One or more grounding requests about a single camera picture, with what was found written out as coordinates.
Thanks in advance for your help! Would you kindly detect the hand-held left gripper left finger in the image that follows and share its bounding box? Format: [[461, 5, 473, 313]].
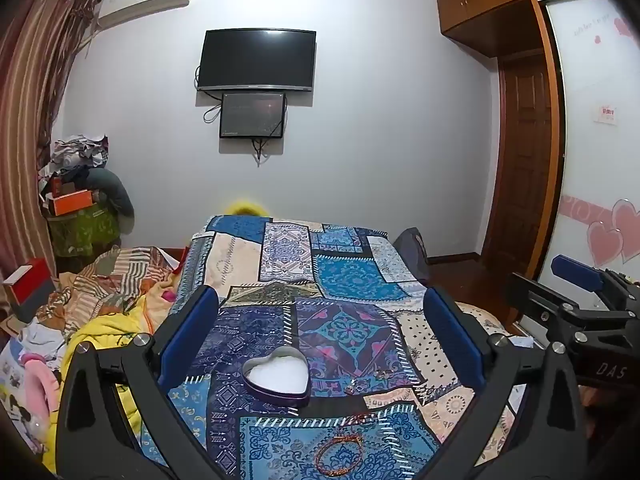
[[55, 285, 221, 480]]

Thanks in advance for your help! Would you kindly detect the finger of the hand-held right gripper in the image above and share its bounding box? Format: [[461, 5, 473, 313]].
[[509, 271, 631, 334], [550, 254, 640, 295]]

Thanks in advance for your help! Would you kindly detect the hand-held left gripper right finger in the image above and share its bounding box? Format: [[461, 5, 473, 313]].
[[422, 287, 588, 480]]

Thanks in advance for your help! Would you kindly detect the purple heart-shaped tin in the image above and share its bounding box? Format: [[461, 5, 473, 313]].
[[241, 346, 312, 408]]

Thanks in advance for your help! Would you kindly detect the orange beaded bracelet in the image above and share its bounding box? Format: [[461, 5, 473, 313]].
[[314, 435, 365, 479]]

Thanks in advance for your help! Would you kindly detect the peach bedsheet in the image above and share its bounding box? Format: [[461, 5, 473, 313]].
[[452, 301, 509, 337]]

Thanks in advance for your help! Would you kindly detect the white sliding door with hearts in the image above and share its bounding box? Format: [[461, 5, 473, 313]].
[[544, 0, 640, 286]]

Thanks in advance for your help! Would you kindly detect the striped orange blanket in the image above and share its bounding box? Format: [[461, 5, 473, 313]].
[[35, 245, 192, 333]]

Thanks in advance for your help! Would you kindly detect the blue patchwork blanket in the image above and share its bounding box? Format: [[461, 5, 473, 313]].
[[137, 214, 516, 480]]

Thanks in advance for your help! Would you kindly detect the brown wooden door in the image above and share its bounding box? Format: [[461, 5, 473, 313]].
[[479, 56, 555, 267]]

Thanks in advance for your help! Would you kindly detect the yellow fluffy object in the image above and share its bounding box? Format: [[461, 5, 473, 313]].
[[222, 198, 269, 219]]

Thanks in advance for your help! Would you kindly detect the pink plush cloth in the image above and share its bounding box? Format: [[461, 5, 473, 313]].
[[19, 351, 62, 412]]

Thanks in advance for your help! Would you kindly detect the grey cloth bundle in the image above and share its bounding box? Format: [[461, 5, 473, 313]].
[[86, 166, 136, 222]]

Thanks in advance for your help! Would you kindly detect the red and white box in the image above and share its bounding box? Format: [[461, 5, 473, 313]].
[[2, 258, 52, 322]]

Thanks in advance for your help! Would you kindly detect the orange box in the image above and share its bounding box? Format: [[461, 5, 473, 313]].
[[51, 189, 95, 217]]

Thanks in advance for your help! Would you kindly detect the white cartoon print cloth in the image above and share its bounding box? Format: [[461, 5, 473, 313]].
[[0, 335, 66, 457]]

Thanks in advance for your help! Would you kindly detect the pile of clothes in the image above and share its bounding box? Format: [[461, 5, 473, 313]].
[[39, 132, 110, 196]]

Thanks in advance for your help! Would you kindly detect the brown striped curtain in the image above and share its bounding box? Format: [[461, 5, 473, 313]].
[[0, 0, 101, 286]]

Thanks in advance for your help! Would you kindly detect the wooden overhead cabinet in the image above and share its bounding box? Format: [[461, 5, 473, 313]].
[[434, 0, 556, 57]]

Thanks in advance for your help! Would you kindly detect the white air conditioner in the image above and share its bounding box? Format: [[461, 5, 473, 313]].
[[97, 0, 196, 32]]

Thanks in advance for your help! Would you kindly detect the hanging black cable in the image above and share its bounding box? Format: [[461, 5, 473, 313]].
[[251, 135, 272, 167]]

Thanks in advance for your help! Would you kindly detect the small black wall monitor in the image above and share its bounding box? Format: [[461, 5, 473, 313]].
[[219, 91, 287, 140]]

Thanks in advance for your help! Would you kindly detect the black wall television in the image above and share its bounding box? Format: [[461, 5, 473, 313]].
[[196, 30, 317, 93]]

